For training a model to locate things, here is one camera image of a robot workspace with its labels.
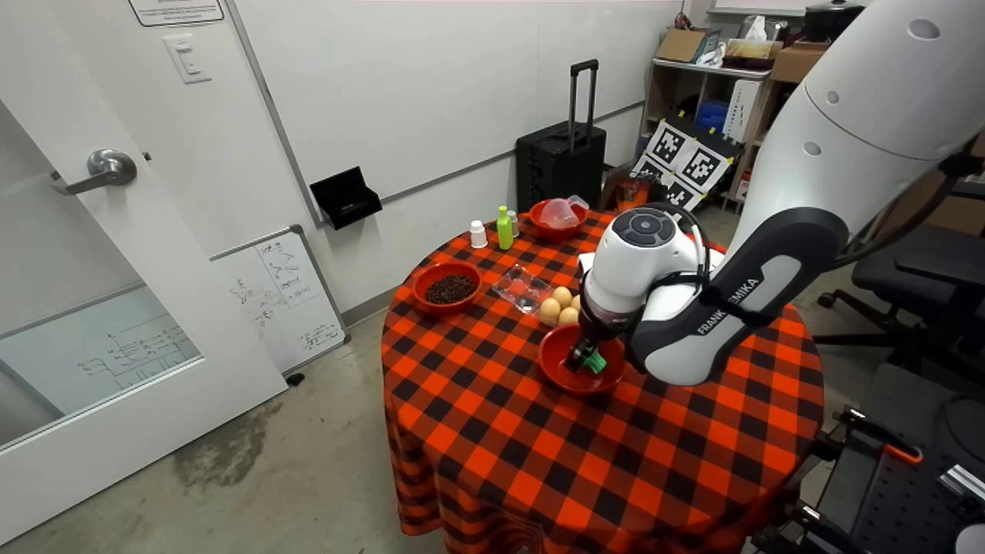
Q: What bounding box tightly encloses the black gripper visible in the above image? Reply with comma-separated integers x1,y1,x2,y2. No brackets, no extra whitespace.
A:
567,306,626,372

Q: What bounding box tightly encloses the green broccoli toy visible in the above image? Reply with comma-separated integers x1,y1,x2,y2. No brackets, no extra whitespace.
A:
582,350,606,376

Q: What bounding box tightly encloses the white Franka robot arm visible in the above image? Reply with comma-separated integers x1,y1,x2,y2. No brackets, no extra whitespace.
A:
582,0,985,384

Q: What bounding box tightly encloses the beige egg toy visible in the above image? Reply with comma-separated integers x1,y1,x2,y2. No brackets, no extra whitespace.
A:
540,299,560,325
560,306,578,325
550,286,574,306

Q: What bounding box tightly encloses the red bowl near front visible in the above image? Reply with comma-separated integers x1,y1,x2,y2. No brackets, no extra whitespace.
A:
540,325,630,398

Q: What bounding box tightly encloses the red bowl with pink contents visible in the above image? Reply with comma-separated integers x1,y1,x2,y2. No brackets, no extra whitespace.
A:
528,196,589,241

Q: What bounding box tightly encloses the red bowl with dark contents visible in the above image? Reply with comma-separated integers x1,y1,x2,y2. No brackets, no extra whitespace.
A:
411,262,483,315

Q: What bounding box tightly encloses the red black checkered tablecloth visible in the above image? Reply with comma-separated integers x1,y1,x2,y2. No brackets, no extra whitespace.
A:
380,208,830,554

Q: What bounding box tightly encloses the green plastic bottle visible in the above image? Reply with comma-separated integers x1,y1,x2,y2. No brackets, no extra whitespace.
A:
495,206,515,251

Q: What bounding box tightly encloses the small white bottle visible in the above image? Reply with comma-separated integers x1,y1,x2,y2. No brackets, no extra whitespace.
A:
467,217,490,250

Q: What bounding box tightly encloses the black suitcase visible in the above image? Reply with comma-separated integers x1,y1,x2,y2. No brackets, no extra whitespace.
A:
515,54,609,215

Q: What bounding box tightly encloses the fiducial marker board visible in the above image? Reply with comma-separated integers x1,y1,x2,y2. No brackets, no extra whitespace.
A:
630,121,738,208

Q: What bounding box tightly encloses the black orange clamp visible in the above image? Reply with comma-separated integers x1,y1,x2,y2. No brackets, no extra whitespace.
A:
813,407,923,464

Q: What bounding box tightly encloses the wooden storage shelf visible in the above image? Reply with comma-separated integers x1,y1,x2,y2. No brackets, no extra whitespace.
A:
640,22,841,202

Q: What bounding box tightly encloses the small whiteboard on floor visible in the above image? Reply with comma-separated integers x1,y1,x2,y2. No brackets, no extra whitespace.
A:
212,227,347,372

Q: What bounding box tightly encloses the white door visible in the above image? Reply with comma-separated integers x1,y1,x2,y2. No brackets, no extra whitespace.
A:
0,0,284,541

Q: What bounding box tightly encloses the black wall tray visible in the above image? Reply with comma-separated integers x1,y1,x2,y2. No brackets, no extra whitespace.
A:
310,165,381,229

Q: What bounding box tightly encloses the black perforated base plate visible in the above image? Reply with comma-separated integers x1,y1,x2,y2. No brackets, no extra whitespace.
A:
752,447,981,554

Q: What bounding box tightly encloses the silver door handle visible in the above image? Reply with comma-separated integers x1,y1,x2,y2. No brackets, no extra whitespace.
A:
55,146,138,196

